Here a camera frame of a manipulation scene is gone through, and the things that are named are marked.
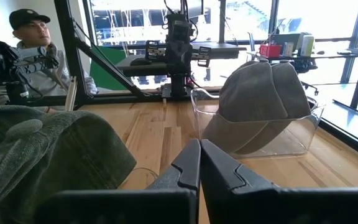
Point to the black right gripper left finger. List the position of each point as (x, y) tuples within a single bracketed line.
[(120, 208)]

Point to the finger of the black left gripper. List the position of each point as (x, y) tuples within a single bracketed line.
[(186, 54), (172, 54)]

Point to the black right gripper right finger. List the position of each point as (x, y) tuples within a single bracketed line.
[(259, 205)]

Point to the blackish dark green baseball cap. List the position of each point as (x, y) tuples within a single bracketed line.
[(104, 155)]

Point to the grey-green baseball cap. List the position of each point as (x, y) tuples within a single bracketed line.
[(247, 96)]

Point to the mid-grey baseball cap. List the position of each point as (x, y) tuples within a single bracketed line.
[(17, 155)]

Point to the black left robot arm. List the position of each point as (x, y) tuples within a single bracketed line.
[(178, 84)]

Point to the black computer mouse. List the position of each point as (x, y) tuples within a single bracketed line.
[(140, 61)]

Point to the green board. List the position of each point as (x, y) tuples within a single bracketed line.
[(102, 79)]

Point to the clear plastic bin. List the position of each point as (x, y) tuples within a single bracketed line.
[(300, 140)]

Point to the red box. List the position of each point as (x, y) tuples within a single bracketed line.
[(270, 51)]

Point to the pale leaning slat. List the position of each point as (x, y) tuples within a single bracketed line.
[(71, 93)]

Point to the dark laptop screen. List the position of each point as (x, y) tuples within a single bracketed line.
[(278, 39)]

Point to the black office chair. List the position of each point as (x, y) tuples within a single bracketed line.
[(303, 65)]

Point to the person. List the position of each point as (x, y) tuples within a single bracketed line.
[(36, 31)]

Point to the white and green container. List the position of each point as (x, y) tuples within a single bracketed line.
[(307, 46)]

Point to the long dark window desk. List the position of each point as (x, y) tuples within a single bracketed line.
[(322, 56)]

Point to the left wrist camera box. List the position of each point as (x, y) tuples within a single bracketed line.
[(179, 29)]

